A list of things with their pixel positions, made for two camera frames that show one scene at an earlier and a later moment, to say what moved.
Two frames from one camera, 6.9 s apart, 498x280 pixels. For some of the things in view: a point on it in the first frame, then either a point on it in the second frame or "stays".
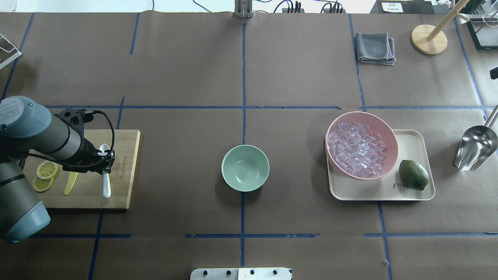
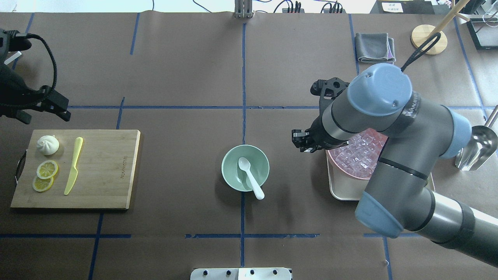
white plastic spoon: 106,191 → 244,164
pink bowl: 361,145 stays
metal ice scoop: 477,145 stays
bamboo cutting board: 86,191 stays
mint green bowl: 245,168 stays
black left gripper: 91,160 → 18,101
